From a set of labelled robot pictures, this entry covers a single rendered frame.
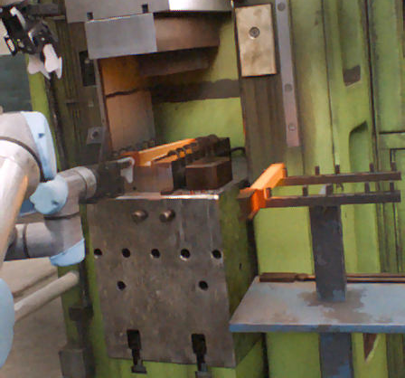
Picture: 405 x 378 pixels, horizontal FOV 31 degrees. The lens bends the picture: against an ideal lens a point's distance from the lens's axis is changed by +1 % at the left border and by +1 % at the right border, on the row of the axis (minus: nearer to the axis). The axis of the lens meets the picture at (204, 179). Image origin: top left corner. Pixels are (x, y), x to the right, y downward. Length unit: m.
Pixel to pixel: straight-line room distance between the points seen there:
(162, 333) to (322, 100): 0.73
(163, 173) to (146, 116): 0.47
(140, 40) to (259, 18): 0.30
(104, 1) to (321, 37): 0.55
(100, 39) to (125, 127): 0.37
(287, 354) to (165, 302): 0.38
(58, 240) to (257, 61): 0.69
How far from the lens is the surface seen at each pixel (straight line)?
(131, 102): 2.21
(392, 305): 1.55
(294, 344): 2.02
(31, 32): 1.70
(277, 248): 1.94
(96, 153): 1.65
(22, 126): 1.17
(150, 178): 1.87
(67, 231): 1.53
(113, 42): 1.87
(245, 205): 1.32
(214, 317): 1.84
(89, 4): 1.91
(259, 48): 1.84
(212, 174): 1.79
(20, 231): 1.56
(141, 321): 1.94
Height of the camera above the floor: 1.26
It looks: 10 degrees down
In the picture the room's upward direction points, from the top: 6 degrees counter-clockwise
